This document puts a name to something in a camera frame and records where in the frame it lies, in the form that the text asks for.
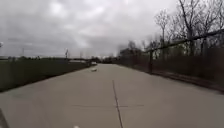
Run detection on distant tree line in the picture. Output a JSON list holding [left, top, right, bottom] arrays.
[[0, 55, 91, 63]]

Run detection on chain-link fence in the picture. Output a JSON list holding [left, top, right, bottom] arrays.
[[114, 28, 224, 84]]

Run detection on dark verge strip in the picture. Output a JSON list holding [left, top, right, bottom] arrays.
[[119, 64, 224, 94]]

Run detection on row of bare trees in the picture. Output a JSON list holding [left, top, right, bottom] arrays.
[[118, 0, 224, 58]]

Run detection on dark grass field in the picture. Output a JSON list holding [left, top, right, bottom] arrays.
[[0, 59, 91, 93]]

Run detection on grey concrete path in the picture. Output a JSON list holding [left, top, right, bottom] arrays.
[[0, 63, 224, 128]]

